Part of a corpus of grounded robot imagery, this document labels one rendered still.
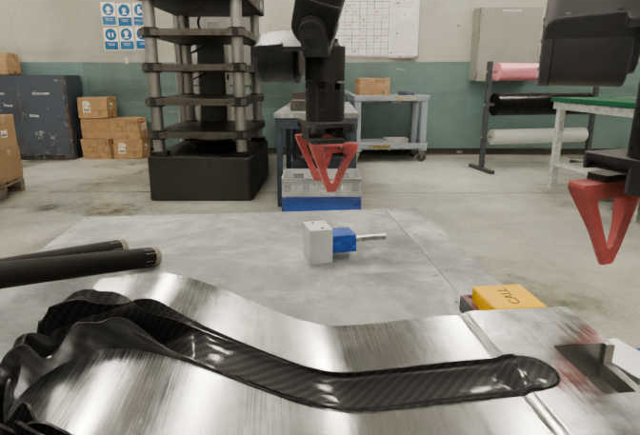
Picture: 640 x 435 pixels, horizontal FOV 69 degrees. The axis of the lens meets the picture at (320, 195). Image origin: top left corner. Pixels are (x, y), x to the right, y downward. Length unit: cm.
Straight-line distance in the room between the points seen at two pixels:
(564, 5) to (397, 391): 29
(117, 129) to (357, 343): 668
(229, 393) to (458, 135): 681
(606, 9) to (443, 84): 654
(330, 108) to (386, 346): 39
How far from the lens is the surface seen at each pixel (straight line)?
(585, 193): 44
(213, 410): 26
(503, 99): 585
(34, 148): 738
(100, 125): 706
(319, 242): 71
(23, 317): 67
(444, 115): 693
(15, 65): 761
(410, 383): 34
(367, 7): 679
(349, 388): 33
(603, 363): 42
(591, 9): 39
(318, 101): 67
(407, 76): 680
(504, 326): 40
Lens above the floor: 108
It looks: 14 degrees down
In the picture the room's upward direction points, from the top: straight up
